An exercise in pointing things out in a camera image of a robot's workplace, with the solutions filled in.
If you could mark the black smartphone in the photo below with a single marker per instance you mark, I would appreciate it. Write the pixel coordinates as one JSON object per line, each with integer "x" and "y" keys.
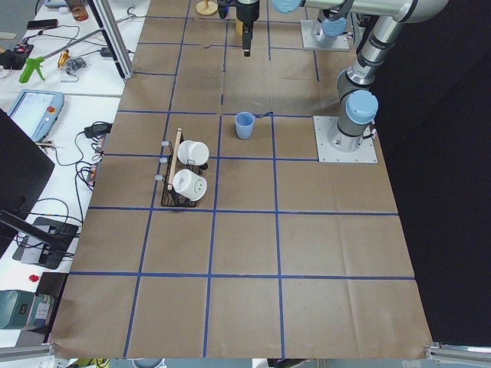
{"x": 42, "y": 24}

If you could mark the black power adapter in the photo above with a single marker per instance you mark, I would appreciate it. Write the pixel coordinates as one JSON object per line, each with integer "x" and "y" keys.
{"x": 97, "y": 129}

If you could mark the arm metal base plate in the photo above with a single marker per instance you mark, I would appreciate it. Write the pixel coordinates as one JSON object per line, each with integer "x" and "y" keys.
{"x": 314, "y": 39}
{"x": 334, "y": 147}

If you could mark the white smiley mug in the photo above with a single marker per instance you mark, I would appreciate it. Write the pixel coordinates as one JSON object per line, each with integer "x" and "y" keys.
{"x": 189, "y": 184}

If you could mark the black wire mug rack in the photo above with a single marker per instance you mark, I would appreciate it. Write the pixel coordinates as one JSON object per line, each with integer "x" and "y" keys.
{"x": 169, "y": 197}

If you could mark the light blue plastic cup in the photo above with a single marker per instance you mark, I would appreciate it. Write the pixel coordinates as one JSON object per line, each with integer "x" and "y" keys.
{"x": 245, "y": 122}

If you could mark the teach pendant tablet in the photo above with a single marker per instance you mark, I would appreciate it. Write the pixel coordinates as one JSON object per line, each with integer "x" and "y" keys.
{"x": 35, "y": 112}

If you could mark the wooden mug tree stand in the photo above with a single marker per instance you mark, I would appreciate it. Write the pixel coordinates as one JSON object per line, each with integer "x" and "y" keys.
{"x": 206, "y": 7}

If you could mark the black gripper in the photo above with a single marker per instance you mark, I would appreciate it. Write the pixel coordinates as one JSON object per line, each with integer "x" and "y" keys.
{"x": 245, "y": 11}

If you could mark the black monitor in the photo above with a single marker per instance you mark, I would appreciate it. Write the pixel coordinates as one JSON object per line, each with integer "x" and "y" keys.
{"x": 25, "y": 171}

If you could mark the green caulking gun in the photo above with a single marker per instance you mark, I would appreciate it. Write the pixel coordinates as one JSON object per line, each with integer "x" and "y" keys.
{"x": 31, "y": 65}

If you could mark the bamboo cylinder holder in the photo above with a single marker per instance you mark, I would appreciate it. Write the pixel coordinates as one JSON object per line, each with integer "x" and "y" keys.
{"x": 239, "y": 27}

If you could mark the white mug on rack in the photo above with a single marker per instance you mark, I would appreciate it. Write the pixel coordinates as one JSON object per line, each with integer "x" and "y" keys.
{"x": 193, "y": 153}

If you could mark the aluminium frame post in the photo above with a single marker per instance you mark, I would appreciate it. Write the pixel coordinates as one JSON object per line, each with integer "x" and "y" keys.
{"x": 109, "y": 28}

